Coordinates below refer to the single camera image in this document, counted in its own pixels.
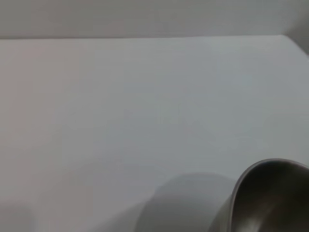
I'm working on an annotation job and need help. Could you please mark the stainless steel mixing bowl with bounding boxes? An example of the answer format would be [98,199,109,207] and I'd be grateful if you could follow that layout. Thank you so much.
[207,158,309,232]

